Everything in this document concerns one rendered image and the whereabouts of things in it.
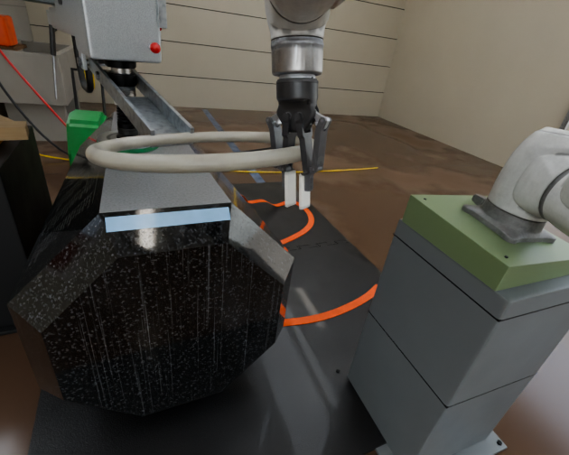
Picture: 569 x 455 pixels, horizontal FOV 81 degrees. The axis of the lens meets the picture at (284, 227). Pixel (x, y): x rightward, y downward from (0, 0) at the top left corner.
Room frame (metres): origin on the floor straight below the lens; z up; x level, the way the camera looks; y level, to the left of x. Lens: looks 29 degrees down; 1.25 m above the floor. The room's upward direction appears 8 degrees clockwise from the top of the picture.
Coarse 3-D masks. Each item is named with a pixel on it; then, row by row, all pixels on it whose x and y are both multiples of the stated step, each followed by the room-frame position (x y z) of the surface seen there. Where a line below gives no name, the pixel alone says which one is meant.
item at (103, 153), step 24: (96, 144) 0.64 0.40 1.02; (120, 144) 0.74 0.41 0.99; (144, 144) 0.82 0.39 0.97; (312, 144) 0.68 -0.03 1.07; (120, 168) 0.51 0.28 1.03; (144, 168) 0.49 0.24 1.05; (168, 168) 0.49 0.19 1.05; (192, 168) 0.49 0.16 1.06; (216, 168) 0.50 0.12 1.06; (240, 168) 0.52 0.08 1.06
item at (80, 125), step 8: (72, 72) 2.64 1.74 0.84; (72, 80) 2.63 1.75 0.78; (104, 96) 2.67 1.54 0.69; (104, 104) 2.66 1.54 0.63; (72, 112) 2.51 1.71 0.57; (80, 112) 2.53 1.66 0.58; (88, 112) 2.54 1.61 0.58; (96, 112) 2.59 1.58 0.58; (104, 112) 2.64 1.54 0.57; (72, 120) 2.46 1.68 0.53; (80, 120) 2.47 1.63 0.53; (88, 120) 2.48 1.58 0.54; (96, 120) 2.50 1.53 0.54; (104, 120) 2.55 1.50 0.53; (72, 128) 2.42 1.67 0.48; (80, 128) 2.43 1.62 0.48; (88, 128) 2.45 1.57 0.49; (96, 128) 2.46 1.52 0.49; (72, 136) 2.40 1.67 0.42; (80, 136) 2.42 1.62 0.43; (88, 136) 2.43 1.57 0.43; (72, 144) 2.38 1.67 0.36; (80, 144) 2.40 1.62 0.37; (72, 152) 2.37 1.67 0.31; (72, 160) 2.36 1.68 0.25
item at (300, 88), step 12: (276, 84) 0.63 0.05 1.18; (288, 84) 0.61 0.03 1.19; (300, 84) 0.60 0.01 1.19; (312, 84) 0.62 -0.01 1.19; (276, 96) 0.63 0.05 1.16; (288, 96) 0.60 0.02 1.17; (300, 96) 0.60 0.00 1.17; (312, 96) 0.61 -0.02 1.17; (288, 108) 0.63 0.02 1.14; (300, 108) 0.62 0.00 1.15; (312, 108) 0.61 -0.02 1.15; (312, 120) 0.62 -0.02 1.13
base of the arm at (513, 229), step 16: (464, 208) 0.90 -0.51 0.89; (480, 208) 0.89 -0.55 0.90; (496, 208) 0.84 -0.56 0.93; (496, 224) 0.81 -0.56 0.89; (512, 224) 0.80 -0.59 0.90; (528, 224) 0.79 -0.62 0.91; (544, 224) 0.80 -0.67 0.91; (512, 240) 0.76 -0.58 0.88; (528, 240) 0.78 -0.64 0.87; (544, 240) 0.81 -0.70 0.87
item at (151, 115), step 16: (80, 64) 1.31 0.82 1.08; (96, 64) 1.25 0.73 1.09; (112, 80) 1.13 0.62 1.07; (144, 80) 1.21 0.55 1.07; (112, 96) 1.11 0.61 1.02; (160, 96) 1.11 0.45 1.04; (128, 112) 0.99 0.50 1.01; (144, 112) 1.06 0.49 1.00; (160, 112) 1.09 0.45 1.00; (176, 112) 1.01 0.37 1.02; (144, 128) 0.89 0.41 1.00; (160, 128) 0.97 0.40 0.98; (176, 128) 1.00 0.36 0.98; (192, 128) 0.93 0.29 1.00; (176, 144) 0.90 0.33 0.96
